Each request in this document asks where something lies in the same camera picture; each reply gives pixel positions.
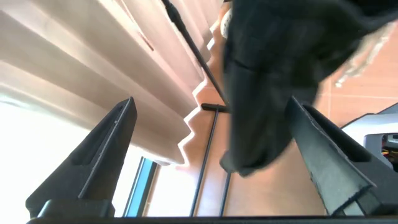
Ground window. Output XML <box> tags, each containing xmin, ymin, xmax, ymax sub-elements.
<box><xmin>0</xmin><ymin>96</ymin><xmax>197</xmax><ymax>218</ymax></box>

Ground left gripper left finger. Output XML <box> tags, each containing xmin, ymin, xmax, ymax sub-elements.
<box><xmin>25</xmin><ymin>96</ymin><xmax>138</xmax><ymax>218</ymax></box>

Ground beige curtain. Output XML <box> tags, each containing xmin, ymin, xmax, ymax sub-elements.
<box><xmin>0</xmin><ymin>0</ymin><xmax>224</xmax><ymax>166</ymax></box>

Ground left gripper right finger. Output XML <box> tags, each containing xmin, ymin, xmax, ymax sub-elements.
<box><xmin>284</xmin><ymin>96</ymin><xmax>398</xmax><ymax>216</ymax></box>

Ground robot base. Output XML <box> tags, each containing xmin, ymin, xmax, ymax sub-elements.
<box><xmin>340</xmin><ymin>102</ymin><xmax>398</xmax><ymax>172</ymax></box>

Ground black clothes rack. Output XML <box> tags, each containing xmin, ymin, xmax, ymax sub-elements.
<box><xmin>161</xmin><ymin>0</ymin><xmax>233</xmax><ymax>217</ymax></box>

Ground black shorts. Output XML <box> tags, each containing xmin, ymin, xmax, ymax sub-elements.
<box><xmin>219</xmin><ymin>0</ymin><xmax>398</xmax><ymax>177</ymax></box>

